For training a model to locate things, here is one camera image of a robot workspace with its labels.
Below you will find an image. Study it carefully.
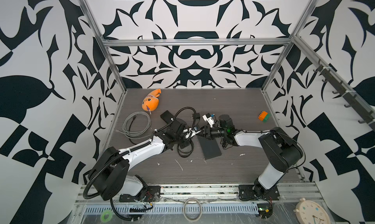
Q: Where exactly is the orange and green toy brick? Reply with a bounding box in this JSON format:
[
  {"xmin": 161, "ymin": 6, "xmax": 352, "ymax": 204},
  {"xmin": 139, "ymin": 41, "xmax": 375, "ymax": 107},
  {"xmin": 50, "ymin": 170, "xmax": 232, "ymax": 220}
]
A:
[{"xmin": 258, "ymin": 111, "xmax": 270, "ymax": 122}]

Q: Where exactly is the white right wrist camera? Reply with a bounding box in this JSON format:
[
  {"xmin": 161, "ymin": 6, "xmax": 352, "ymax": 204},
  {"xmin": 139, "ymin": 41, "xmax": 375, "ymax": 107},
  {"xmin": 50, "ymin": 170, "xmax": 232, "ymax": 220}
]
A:
[{"xmin": 202, "ymin": 113, "xmax": 215, "ymax": 128}]

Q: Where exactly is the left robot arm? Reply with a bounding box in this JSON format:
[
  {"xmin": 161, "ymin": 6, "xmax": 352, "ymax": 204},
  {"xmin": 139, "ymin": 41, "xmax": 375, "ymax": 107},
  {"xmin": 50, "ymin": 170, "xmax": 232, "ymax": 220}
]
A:
[{"xmin": 83, "ymin": 118, "xmax": 194, "ymax": 201}]

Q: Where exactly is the black network switch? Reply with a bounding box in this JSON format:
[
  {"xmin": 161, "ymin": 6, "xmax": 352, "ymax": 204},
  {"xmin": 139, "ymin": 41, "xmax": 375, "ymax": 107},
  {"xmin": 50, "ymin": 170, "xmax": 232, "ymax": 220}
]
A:
[{"xmin": 160, "ymin": 110, "xmax": 175, "ymax": 124}]

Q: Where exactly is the black rectangular box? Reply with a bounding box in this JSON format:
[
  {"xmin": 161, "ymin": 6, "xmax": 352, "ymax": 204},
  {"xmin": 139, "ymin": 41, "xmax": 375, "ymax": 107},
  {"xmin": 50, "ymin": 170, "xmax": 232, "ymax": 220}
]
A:
[{"xmin": 198, "ymin": 136, "xmax": 222, "ymax": 160}]

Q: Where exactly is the orange plush toy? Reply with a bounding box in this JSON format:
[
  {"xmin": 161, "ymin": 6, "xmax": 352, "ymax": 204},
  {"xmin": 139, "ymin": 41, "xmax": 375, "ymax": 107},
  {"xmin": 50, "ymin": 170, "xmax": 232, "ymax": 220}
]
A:
[{"xmin": 142, "ymin": 89, "xmax": 162, "ymax": 114}]

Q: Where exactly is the beige cable ring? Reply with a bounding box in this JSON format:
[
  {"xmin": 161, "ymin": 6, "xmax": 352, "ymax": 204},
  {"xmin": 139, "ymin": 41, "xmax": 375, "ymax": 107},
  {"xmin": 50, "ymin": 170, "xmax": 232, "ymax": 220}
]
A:
[{"xmin": 183, "ymin": 197, "xmax": 203, "ymax": 222}]

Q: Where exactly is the white analog clock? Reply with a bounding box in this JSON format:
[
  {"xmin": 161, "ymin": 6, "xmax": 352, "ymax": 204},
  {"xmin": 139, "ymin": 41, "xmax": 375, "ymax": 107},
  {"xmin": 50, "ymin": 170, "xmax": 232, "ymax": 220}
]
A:
[{"xmin": 294, "ymin": 198, "xmax": 331, "ymax": 224}]

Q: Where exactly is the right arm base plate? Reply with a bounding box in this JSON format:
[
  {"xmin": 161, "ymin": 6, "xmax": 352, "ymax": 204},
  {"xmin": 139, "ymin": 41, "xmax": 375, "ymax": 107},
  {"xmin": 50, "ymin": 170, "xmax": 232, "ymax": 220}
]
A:
[{"xmin": 238, "ymin": 185, "xmax": 280, "ymax": 201}]

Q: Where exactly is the black wall hook rail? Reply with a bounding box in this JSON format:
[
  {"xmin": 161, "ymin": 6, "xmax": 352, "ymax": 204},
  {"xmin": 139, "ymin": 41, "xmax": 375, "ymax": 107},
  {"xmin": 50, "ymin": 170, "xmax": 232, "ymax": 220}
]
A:
[{"xmin": 314, "ymin": 64, "xmax": 375, "ymax": 131}]

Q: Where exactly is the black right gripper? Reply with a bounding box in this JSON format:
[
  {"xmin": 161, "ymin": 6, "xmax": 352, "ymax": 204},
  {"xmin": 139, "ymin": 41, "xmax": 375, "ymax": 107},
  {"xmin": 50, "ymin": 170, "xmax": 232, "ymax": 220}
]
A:
[{"xmin": 198, "ymin": 126, "xmax": 228, "ymax": 141}]

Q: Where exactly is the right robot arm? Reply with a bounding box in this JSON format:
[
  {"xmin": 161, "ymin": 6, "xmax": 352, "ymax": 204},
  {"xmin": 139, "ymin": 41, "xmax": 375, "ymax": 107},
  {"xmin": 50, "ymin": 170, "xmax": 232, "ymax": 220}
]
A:
[{"xmin": 200, "ymin": 114, "xmax": 305, "ymax": 196}]

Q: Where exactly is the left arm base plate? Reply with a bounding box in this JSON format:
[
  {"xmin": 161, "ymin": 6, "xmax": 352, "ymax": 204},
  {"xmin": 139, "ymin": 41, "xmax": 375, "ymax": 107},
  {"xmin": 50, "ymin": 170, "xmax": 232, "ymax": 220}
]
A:
[{"xmin": 119, "ymin": 186, "xmax": 161, "ymax": 202}]

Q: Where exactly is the green tape roll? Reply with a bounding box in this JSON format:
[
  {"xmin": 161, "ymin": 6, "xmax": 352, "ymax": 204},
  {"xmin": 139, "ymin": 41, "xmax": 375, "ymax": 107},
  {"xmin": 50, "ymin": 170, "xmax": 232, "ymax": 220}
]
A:
[{"xmin": 100, "ymin": 209, "xmax": 114, "ymax": 224}]

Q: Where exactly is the grey ethernet cable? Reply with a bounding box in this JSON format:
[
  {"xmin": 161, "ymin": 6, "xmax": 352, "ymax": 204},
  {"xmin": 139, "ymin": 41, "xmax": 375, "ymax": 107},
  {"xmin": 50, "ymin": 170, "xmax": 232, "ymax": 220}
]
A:
[{"xmin": 115, "ymin": 111, "xmax": 152, "ymax": 137}]

